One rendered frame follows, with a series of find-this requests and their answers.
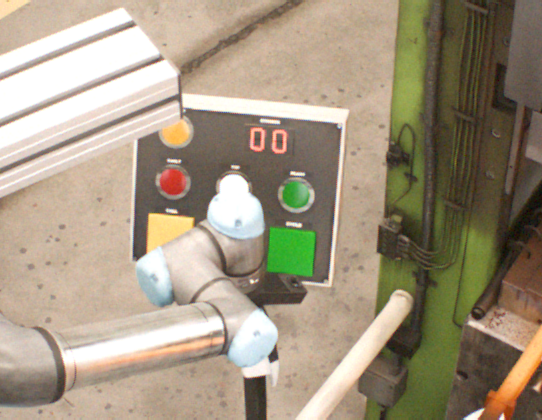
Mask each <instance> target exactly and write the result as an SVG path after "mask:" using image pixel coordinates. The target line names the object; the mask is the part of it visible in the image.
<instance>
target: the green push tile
mask: <svg viewBox="0 0 542 420"><path fill-rule="evenodd" d="M315 244H317V232H315V231H306V230H297V229H287V228H278V227H271V228H270V236H269V251H268V265H267V270H268V271H270V272H279V273H294V274H297V276H305V275H306V277H312V274H313V269H314V257H315Z"/></svg>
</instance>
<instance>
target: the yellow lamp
mask: <svg viewBox="0 0 542 420"><path fill-rule="evenodd" d="M162 132H163V136H164V138H165V139H166V141H168V142H169V143H171V144H174V145H179V144H182V143H184V142H185V141H186V140H187V138H188V136H189V129H188V126H187V123H186V122H185V121H184V120H182V119H180V122H178V123H176V124H173V125H171V126H168V127H166V128H163V129H162Z"/></svg>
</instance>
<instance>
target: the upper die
mask: <svg viewBox="0 0 542 420"><path fill-rule="evenodd" d="M525 155H526V156H527V157H528V158H530V159H532V160H534V161H536V162H538V163H541V164H542V109H541V111H540V112H538V111H537V110H535V109H533V110H532V119H531V124H530V129H529V134H528V144H527V150H526V154H525Z"/></svg>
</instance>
